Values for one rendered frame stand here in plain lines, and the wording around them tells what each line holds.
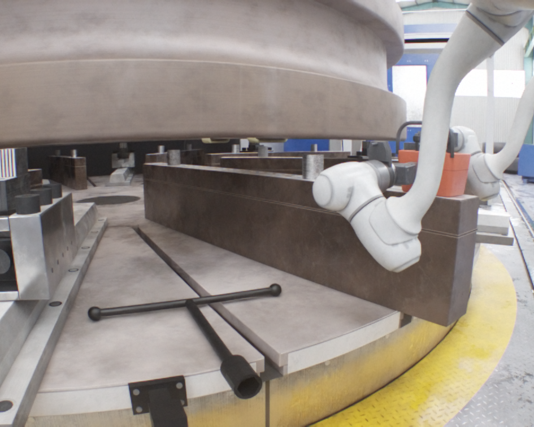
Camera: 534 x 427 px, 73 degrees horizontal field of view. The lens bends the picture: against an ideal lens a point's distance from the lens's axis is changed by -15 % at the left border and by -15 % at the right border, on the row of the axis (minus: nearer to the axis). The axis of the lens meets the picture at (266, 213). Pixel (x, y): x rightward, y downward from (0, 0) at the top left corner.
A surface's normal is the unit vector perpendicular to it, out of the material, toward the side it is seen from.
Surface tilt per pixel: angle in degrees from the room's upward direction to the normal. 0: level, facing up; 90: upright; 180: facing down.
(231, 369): 40
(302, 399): 90
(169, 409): 0
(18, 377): 0
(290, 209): 90
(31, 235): 90
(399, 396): 0
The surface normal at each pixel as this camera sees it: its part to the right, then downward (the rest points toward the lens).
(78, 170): 0.62, 0.14
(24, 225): 0.28, 0.17
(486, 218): -0.46, -0.17
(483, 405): 0.00, -0.98
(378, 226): -0.64, 0.02
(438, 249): -0.78, 0.11
